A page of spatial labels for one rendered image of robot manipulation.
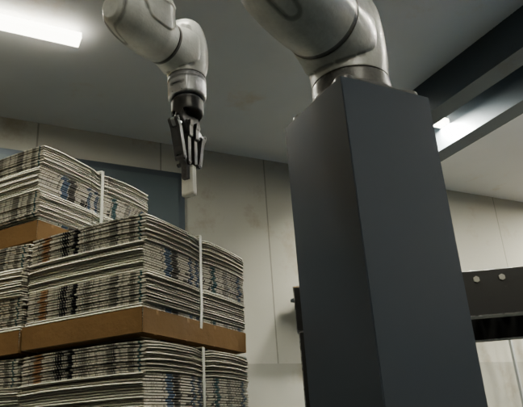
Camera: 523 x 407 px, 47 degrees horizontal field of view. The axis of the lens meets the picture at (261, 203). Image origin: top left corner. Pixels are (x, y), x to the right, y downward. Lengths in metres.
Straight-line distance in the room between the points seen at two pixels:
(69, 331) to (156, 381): 0.19
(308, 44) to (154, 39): 0.39
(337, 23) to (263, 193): 5.51
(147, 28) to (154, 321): 0.62
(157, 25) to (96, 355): 0.69
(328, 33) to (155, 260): 0.52
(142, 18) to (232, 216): 5.04
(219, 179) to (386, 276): 5.49
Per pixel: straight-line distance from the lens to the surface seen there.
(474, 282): 1.67
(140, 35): 1.33
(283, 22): 1.05
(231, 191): 6.37
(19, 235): 1.36
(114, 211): 1.52
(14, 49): 5.13
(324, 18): 1.07
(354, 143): 1.00
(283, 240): 6.47
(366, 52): 1.17
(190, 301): 1.19
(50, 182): 1.39
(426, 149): 1.11
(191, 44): 1.42
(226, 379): 1.29
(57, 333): 1.19
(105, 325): 1.11
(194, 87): 1.38
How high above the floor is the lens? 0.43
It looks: 21 degrees up
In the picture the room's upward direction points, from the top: 4 degrees counter-clockwise
